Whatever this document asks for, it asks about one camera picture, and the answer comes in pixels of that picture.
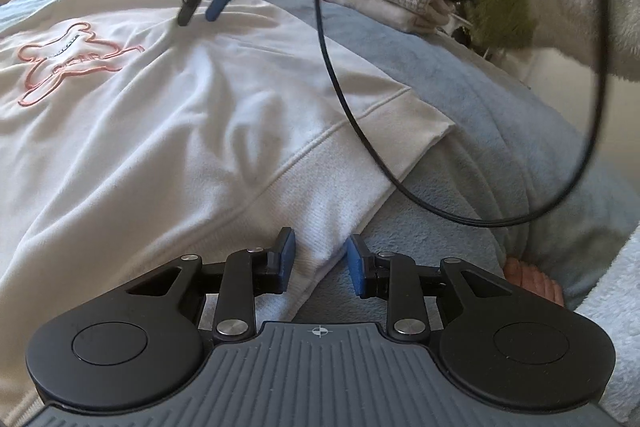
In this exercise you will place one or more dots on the person bare foot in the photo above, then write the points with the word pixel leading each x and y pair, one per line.
pixel 532 279

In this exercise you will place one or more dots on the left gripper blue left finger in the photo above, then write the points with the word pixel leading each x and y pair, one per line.
pixel 249 274

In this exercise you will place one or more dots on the white green fleece robe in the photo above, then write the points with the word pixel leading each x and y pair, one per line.
pixel 614 304

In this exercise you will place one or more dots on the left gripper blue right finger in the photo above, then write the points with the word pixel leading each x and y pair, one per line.
pixel 396 279

